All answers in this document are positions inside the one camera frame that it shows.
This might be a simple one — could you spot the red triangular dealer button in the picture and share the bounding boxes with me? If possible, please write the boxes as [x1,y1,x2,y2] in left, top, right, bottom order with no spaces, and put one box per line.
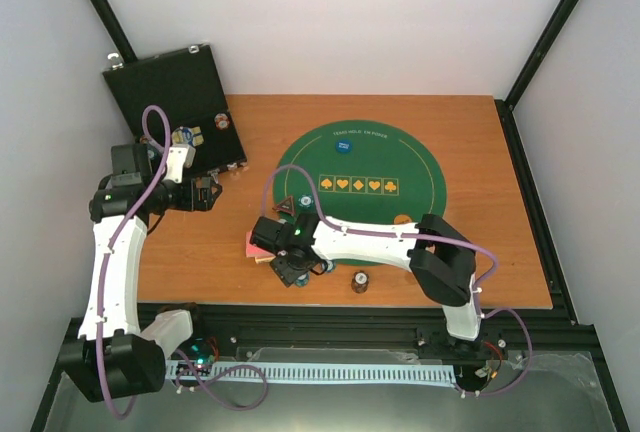
[272,195,295,216]

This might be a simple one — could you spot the brown poker chip stack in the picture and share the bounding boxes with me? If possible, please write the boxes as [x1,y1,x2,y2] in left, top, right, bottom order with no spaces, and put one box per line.
[351,270,369,294]

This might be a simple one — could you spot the orange big blind button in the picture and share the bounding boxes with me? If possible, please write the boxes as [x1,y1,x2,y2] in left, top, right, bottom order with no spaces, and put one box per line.
[393,214,412,225]

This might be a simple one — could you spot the blue small blind button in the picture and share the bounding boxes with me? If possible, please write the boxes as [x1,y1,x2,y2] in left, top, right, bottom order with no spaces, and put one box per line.
[335,139,353,154]

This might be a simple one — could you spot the teal poker chip stack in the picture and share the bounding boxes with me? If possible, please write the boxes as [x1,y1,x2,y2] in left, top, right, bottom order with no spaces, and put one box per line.
[294,273,310,287]

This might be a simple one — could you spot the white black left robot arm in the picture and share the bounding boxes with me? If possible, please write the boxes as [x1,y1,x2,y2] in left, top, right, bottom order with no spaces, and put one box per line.
[59,144,222,402]

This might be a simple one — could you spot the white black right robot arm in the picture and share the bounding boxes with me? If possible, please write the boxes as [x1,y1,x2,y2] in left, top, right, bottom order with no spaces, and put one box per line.
[252,213,481,341]

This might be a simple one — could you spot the red playing card deck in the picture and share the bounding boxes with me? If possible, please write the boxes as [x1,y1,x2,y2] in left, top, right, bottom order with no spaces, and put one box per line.
[245,231,275,264]

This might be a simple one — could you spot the blue chips in case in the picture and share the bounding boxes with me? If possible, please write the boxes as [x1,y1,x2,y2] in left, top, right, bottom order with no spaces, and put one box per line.
[172,126,204,147]

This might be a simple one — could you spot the orange chip in case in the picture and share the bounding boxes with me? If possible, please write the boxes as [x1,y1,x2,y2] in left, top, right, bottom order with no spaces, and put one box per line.
[214,113,230,130]

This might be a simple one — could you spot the black poker case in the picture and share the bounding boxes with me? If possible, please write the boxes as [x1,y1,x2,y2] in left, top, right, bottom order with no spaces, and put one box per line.
[103,43,248,177]

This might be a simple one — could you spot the round green poker mat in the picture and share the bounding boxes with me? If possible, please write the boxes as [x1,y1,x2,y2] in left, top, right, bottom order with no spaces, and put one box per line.
[278,120,447,225]

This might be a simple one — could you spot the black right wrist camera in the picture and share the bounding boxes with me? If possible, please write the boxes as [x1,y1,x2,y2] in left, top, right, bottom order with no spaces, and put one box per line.
[249,216,289,255]

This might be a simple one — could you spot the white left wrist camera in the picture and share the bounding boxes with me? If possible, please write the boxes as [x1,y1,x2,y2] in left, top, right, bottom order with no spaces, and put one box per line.
[164,144,196,184]

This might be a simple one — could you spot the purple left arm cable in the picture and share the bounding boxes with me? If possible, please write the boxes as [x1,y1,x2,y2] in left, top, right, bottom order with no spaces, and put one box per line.
[97,105,171,421]

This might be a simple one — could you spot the black aluminium frame rail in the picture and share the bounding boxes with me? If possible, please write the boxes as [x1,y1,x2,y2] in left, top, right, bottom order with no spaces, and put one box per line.
[32,306,632,431]

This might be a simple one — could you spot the light blue cable duct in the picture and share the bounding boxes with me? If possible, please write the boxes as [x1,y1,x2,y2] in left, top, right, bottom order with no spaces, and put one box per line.
[166,360,456,388]

